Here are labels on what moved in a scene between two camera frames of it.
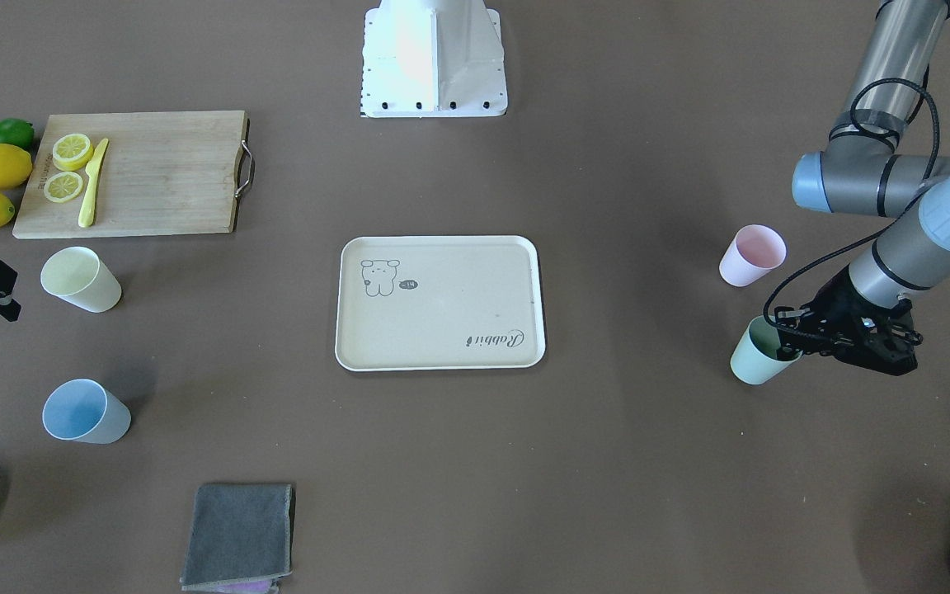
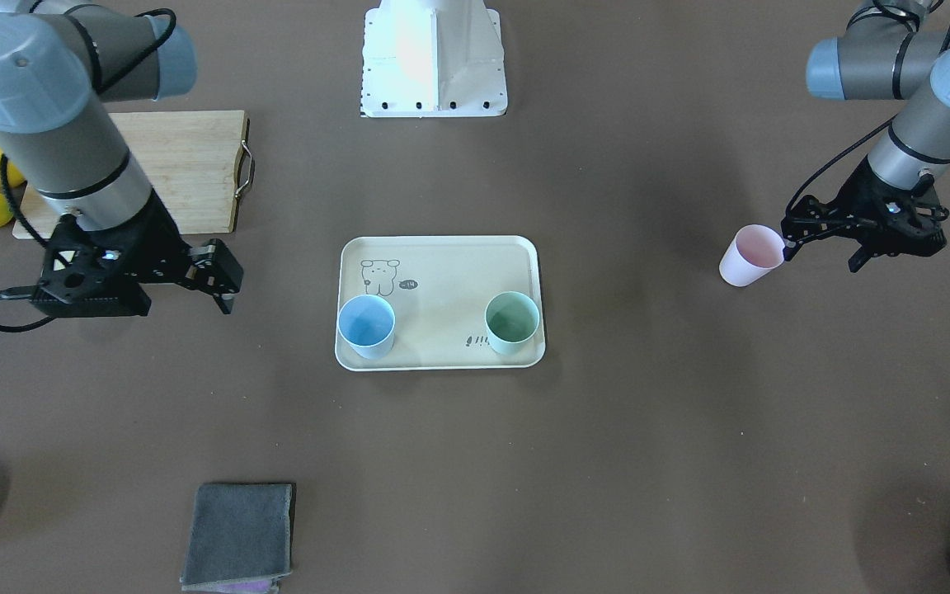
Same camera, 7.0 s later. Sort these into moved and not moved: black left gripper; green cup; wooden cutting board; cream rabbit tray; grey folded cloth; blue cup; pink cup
Moved: black left gripper; blue cup; green cup
Not moved: pink cup; wooden cutting board; cream rabbit tray; grey folded cloth
